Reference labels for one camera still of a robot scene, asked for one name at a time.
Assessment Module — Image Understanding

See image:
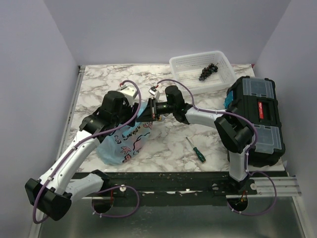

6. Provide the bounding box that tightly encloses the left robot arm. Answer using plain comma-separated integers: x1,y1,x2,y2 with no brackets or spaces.
25,87,141,224

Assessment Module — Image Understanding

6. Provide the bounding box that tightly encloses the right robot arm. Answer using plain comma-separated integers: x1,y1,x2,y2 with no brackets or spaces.
136,85,255,194

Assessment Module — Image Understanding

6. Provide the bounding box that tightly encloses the blue plastic bag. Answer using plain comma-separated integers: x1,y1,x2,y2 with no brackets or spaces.
95,103,152,166

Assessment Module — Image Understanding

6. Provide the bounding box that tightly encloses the black toolbox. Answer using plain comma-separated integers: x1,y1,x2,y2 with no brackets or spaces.
224,76,285,168

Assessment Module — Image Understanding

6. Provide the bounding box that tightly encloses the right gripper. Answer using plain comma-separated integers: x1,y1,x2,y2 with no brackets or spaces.
137,98,176,123

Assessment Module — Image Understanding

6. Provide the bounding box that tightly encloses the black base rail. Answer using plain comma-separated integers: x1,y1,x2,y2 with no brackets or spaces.
87,172,257,207

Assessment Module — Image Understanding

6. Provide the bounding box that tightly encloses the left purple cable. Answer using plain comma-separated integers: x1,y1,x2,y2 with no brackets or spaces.
32,80,142,225

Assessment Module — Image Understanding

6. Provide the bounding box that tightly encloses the green handled screwdriver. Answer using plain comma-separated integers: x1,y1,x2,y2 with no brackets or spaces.
186,137,206,163

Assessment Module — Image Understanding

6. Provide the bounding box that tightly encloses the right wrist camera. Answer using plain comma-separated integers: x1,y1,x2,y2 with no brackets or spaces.
149,86,160,100

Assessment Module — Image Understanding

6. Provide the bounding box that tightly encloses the dark fake grape bunch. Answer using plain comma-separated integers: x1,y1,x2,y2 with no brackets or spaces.
199,63,218,81

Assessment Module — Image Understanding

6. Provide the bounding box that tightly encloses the white plastic basket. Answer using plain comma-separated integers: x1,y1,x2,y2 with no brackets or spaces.
169,51,237,94

